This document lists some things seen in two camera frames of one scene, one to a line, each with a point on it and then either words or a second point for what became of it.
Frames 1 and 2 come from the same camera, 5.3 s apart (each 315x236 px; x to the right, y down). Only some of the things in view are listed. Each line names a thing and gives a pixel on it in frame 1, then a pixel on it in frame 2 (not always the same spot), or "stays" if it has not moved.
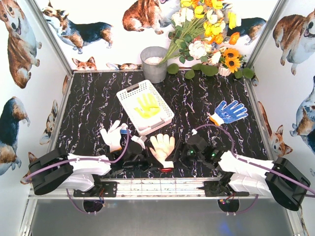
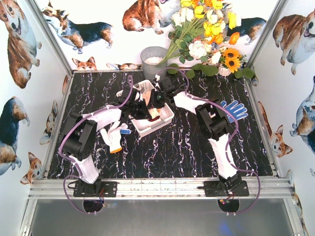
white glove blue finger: [112, 137] stays
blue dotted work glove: [222, 116] stays
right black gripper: [180, 154] to [157, 99]
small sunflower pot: [230, 61] stays
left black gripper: [134, 152] to [141, 109]
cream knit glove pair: [164, 145] to [146, 97]
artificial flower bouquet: [199, 29] stays
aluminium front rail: [148, 189] stays
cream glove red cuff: [168, 165] to [154, 113]
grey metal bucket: [151, 56] stays
